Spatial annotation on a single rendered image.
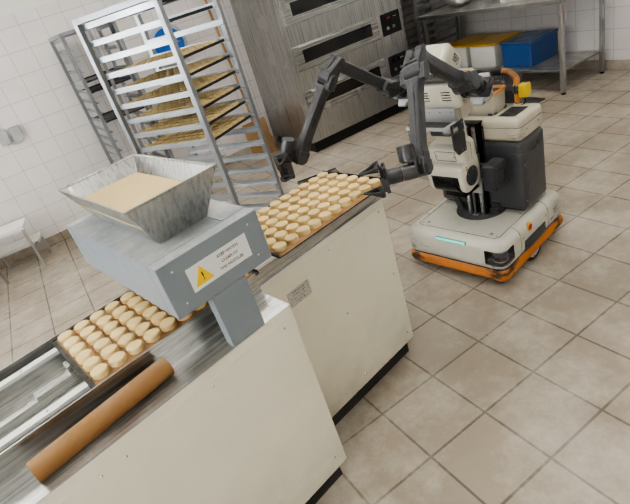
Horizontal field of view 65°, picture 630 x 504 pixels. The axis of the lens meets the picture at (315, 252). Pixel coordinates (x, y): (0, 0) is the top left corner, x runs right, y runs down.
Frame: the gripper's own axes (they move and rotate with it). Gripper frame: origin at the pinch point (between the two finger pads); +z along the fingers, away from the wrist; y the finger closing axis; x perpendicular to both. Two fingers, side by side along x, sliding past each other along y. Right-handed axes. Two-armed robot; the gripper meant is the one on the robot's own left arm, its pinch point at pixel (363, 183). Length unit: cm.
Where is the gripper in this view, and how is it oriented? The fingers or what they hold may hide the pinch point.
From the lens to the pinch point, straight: 186.6
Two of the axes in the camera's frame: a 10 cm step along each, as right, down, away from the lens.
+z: -9.6, 2.3, 1.7
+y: 2.8, 8.3, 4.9
